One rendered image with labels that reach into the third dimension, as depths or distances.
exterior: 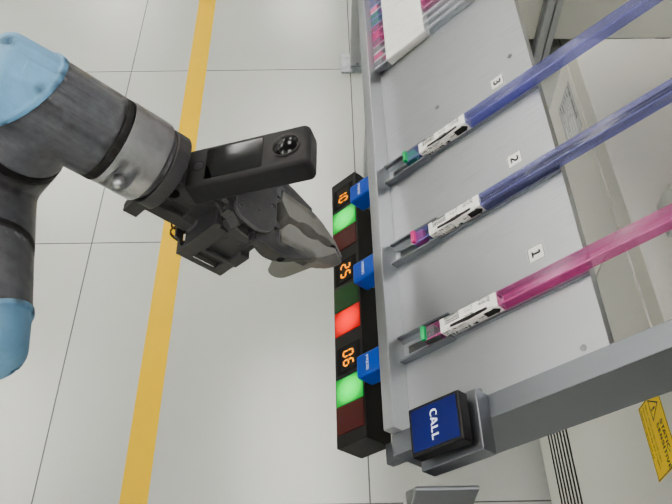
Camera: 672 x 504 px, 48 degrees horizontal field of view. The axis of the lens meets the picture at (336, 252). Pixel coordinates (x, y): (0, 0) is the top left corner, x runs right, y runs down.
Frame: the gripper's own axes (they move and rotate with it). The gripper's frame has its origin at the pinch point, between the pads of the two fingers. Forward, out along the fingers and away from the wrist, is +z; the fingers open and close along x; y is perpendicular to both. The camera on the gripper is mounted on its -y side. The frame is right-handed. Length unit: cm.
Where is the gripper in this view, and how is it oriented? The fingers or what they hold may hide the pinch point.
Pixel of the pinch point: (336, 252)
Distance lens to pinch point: 75.0
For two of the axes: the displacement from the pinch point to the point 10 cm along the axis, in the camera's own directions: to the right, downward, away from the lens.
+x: 0.2, 7.9, -6.1
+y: -7.0, 4.4, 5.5
